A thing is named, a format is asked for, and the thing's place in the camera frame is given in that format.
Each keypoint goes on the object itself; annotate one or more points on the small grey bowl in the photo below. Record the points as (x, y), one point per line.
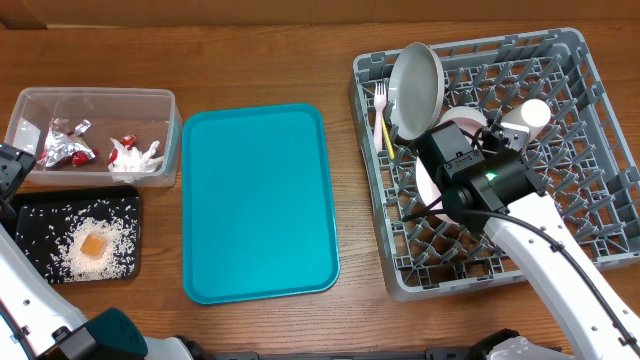
(466, 118)

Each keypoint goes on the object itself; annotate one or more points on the black tray bin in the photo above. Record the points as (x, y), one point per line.
(30, 225)

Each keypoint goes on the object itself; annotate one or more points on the white plate with cutlery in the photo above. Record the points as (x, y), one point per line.
(428, 190)

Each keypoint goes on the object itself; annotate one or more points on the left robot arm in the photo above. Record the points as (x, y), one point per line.
(38, 323)

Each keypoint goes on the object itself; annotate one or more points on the teal plastic tray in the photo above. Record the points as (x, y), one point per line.
(257, 205)

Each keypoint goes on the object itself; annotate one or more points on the grey dishwasher rack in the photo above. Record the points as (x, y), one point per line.
(582, 155)

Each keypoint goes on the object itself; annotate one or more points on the foil wrapper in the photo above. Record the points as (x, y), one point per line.
(64, 143)

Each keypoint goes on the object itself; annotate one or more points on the red ketchup packet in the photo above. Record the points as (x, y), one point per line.
(122, 148)

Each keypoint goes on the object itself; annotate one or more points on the clear plastic bin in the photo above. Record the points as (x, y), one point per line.
(103, 115)

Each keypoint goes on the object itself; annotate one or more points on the white rice pile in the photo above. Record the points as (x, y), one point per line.
(95, 245)

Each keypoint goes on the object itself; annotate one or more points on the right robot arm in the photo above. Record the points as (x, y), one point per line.
(487, 186)

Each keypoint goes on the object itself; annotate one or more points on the white napkin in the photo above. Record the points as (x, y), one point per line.
(138, 165)

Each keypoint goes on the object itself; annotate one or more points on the orange food piece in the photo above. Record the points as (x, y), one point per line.
(94, 246)

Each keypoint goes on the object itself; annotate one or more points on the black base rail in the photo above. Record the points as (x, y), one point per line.
(436, 353)

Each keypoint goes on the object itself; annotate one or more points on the grey round plate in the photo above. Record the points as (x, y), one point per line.
(416, 90)

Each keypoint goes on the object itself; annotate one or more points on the yellow plastic spoon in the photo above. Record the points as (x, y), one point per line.
(387, 139)

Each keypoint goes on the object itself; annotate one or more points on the white paper cup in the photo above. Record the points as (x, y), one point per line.
(534, 114)

